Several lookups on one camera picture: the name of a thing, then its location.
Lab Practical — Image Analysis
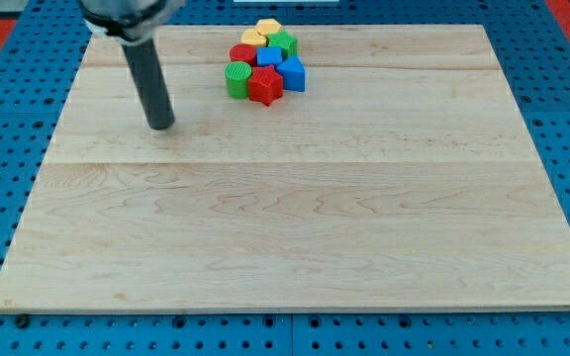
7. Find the green cylinder block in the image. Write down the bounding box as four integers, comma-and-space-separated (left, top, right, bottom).
224, 61, 252, 99

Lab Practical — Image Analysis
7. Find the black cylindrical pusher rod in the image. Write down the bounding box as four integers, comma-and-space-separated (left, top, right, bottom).
122, 39, 175, 131

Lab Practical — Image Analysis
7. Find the red cylinder block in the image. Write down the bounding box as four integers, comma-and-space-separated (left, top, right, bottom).
229, 44, 257, 66

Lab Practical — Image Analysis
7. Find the light wooden board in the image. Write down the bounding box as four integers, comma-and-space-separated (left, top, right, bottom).
0, 25, 570, 314

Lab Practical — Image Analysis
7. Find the red star block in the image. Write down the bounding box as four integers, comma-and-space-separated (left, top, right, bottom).
247, 65, 284, 107

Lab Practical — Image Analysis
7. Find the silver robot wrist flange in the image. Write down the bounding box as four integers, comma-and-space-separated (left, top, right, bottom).
78, 0, 186, 42

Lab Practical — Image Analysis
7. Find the blue triangle block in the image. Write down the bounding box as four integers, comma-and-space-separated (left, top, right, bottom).
276, 55, 306, 92

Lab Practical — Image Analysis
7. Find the yellow heart block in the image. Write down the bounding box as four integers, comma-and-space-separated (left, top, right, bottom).
240, 28, 268, 48

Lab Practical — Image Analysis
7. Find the yellow hexagon block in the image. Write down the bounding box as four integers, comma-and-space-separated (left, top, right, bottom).
254, 19, 283, 37

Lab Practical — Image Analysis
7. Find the blue cube block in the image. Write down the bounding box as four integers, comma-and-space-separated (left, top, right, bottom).
256, 46, 283, 67

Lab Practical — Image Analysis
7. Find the green star block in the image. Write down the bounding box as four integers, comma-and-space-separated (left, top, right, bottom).
267, 30, 298, 59

